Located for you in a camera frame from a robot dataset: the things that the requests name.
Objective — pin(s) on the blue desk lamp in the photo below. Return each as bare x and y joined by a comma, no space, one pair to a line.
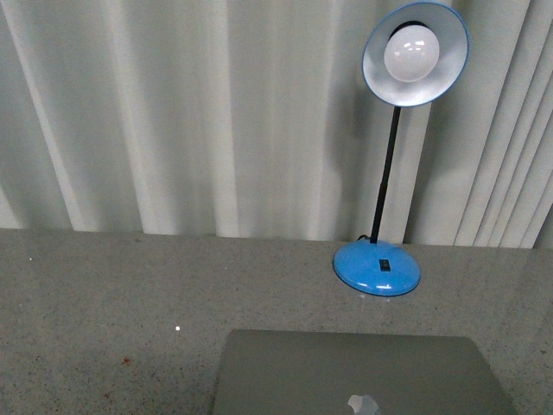
412,57

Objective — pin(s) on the white curtain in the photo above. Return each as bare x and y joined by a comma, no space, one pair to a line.
252,119

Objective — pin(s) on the silver laptop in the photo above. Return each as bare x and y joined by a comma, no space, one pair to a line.
285,372

